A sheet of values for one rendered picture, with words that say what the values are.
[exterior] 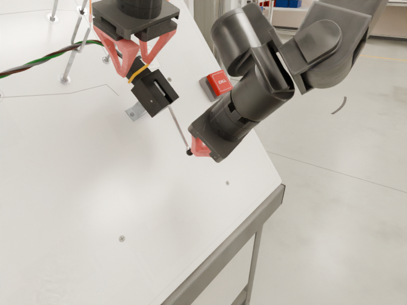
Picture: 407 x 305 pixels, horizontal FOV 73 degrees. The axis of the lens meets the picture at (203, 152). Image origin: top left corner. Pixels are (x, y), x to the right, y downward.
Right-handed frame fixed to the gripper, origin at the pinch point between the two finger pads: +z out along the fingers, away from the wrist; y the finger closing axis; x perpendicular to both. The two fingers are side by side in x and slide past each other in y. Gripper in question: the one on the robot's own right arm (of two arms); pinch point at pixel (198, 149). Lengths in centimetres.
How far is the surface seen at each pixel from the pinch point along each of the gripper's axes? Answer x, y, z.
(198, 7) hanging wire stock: -47, -85, 37
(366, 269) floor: 107, -74, 62
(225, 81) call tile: -6.7, -20.1, 2.5
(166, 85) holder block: -11.0, -1.2, -4.0
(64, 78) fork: -22.4, 7.8, 2.3
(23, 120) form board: -19.8, 16.3, 3.7
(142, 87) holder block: -12.8, 2.2, -3.4
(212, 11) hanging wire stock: -40, -85, 33
